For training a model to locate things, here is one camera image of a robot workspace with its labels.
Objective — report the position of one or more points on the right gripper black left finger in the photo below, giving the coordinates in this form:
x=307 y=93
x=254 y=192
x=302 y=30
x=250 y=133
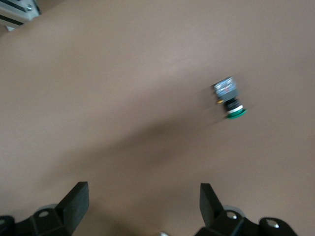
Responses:
x=71 y=204

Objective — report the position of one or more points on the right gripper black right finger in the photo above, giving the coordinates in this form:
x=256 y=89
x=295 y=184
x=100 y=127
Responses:
x=214 y=211

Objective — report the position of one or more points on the green push button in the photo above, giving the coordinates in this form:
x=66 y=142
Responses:
x=227 y=92

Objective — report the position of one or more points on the aluminium profile camera mount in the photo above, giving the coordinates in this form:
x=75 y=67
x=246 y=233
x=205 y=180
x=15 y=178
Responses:
x=17 y=12

